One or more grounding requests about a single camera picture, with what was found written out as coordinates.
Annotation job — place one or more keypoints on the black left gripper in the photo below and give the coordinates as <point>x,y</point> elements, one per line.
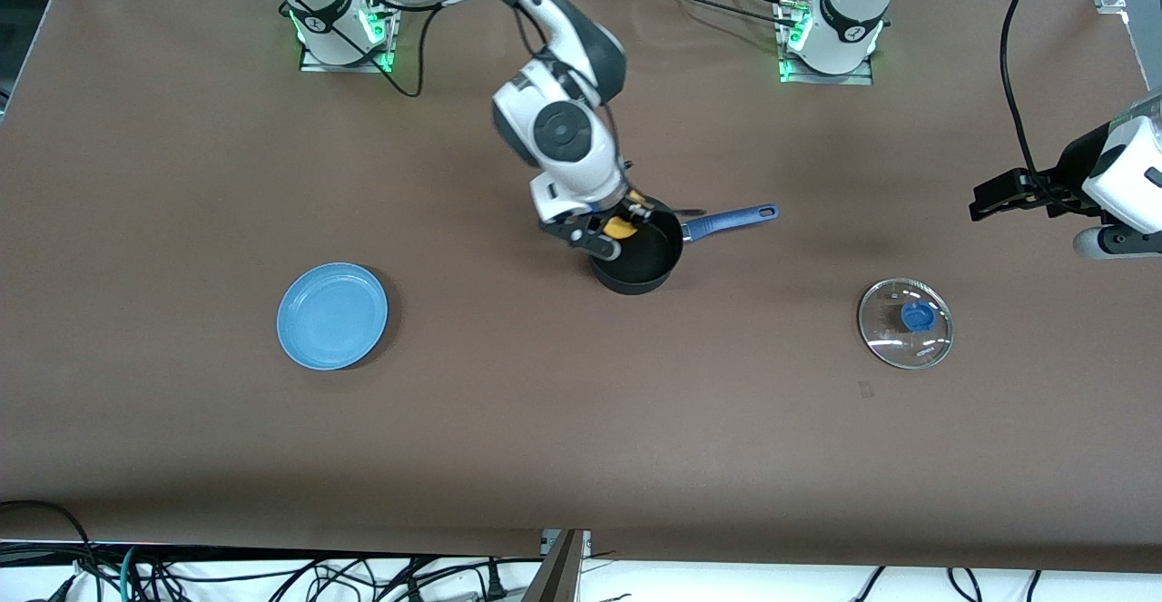
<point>1069,177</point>

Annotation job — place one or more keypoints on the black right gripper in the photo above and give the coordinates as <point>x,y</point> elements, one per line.
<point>638,206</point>

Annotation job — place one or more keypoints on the yellow potato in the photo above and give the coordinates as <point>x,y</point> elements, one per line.
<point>621,229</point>

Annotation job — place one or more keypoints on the glass lid with blue knob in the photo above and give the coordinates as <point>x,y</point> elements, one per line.
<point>908,330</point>

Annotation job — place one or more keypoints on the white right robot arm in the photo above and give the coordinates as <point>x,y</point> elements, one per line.
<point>563,130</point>

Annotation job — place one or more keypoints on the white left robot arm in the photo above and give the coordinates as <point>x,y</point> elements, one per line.
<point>853,3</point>

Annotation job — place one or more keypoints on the brown table cover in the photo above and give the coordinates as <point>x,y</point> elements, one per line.
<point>581,420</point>

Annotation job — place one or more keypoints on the blue round plate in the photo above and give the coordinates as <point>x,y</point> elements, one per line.
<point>332,316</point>

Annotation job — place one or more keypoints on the black power plug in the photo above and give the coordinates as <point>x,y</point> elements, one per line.
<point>496,584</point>

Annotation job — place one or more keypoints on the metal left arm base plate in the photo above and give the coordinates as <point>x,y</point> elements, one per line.
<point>794,74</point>

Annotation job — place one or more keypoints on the silver metal bracket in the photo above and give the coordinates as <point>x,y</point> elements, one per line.
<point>547,543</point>

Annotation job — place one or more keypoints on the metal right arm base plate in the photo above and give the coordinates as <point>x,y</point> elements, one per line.
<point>313,62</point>

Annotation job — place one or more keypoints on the aluminium frame post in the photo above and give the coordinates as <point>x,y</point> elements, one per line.
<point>558,575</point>

